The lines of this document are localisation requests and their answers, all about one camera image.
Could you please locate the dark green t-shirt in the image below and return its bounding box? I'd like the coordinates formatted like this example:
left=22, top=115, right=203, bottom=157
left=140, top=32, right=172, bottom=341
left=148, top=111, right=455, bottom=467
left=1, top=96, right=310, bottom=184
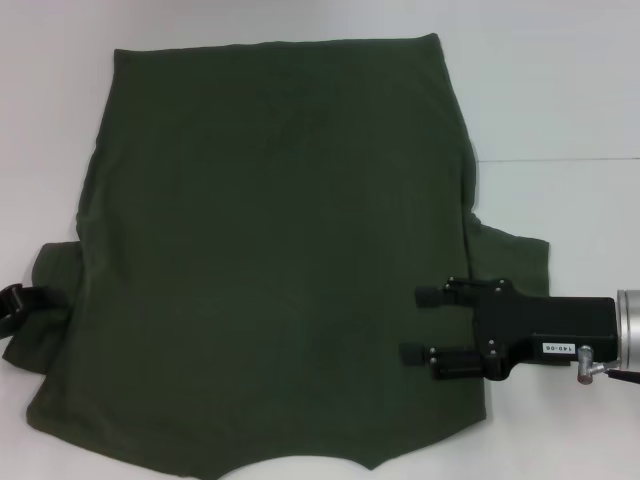
left=1, top=32, right=551, bottom=474

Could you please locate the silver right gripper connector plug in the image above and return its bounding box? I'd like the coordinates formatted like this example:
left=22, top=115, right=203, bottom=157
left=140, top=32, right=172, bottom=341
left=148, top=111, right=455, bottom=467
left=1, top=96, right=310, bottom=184
left=576, top=344, right=609, bottom=386

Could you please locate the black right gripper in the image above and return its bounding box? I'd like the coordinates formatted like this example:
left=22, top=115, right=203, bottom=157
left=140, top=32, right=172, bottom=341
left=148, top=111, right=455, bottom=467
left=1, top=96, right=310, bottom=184
left=399, top=275, right=619, bottom=384

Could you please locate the dark right arm cable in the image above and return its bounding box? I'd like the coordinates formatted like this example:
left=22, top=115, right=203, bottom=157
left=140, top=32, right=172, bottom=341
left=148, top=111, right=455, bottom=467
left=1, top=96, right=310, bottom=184
left=604, top=367, right=640, bottom=386

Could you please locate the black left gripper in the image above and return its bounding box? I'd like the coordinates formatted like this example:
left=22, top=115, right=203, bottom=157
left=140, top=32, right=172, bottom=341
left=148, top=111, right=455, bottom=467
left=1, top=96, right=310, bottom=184
left=0, top=283, right=69, bottom=337

